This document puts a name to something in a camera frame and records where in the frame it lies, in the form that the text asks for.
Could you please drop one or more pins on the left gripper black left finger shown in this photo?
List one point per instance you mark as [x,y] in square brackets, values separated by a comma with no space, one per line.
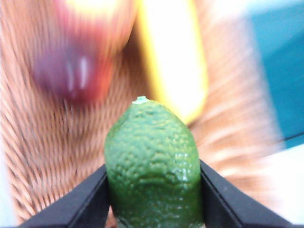
[83,202]

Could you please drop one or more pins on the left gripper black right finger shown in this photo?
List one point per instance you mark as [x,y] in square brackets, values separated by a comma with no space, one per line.
[228,206]

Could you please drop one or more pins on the green avocado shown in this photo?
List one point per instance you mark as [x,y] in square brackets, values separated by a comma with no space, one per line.
[152,161]

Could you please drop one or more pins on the brown wicker basket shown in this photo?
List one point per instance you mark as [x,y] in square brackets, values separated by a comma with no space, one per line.
[47,147]

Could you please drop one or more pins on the dark red plum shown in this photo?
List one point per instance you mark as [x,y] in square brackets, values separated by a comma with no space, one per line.
[69,71]

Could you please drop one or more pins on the black rectangular tray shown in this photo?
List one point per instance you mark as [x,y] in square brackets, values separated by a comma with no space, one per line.
[282,71]

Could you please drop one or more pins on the yellow banana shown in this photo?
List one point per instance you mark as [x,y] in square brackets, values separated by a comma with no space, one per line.
[175,59]

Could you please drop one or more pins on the red yellow apple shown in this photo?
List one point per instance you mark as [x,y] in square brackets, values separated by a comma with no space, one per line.
[111,21]

